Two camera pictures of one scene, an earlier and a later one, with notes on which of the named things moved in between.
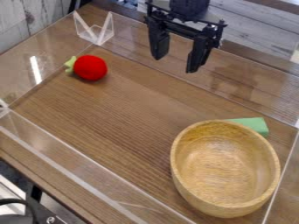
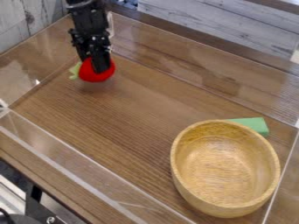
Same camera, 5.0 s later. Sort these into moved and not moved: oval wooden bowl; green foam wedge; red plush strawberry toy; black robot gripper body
Moved: black robot gripper body; red plush strawberry toy
Not moved: green foam wedge; oval wooden bowl
